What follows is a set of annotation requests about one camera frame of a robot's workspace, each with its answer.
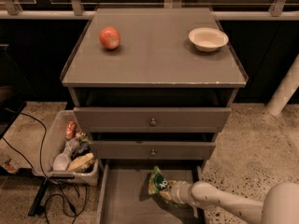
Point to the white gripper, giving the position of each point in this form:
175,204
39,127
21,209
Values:
177,190

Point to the green rice chip bag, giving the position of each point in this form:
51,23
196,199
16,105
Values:
157,182

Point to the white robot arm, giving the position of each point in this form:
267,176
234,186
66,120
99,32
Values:
252,177

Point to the grey bottom drawer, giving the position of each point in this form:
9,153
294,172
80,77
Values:
124,197

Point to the grey drawer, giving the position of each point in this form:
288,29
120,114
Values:
152,150
124,197
151,120

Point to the grey middle drawer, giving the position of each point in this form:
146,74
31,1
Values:
152,150

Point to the yellow snack bag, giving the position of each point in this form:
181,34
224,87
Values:
81,163

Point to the grey drawer cabinet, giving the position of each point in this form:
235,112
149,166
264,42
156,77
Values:
155,65

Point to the grey top drawer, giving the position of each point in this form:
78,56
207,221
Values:
151,120

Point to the dark snack packet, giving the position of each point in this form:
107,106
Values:
83,149

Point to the clear plastic storage bin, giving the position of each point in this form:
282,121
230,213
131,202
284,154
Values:
53,145

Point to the white plastic spoon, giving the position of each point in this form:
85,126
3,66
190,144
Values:
63,160

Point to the red snack can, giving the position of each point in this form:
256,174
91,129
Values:
70,130

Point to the black stand leg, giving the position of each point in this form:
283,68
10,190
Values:
37,209

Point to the small red white packet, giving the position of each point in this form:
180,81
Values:
10,166

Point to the white bowl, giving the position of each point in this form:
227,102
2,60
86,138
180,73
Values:
208,39

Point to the red apple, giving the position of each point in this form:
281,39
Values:
110,38

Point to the metal window railing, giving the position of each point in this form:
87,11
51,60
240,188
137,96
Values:
74,0

